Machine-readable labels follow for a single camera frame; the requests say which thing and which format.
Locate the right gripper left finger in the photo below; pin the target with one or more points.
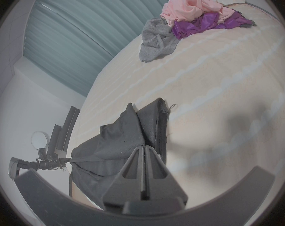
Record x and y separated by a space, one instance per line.
128 185

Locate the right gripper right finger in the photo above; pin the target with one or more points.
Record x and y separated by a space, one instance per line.
161 185

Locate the black T-shirt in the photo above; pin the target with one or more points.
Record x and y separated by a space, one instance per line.
123 138

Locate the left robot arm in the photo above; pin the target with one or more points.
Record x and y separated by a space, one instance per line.
48 163

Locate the bed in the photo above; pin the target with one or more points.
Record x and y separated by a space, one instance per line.
227 79

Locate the black chest of drawers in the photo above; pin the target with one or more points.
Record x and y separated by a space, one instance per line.
69 126

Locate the grey garment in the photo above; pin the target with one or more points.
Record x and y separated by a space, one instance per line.
154 41

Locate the purple garment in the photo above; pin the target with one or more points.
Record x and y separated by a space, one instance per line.
199 25

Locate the pink garment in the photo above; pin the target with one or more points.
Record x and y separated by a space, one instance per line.
187 7

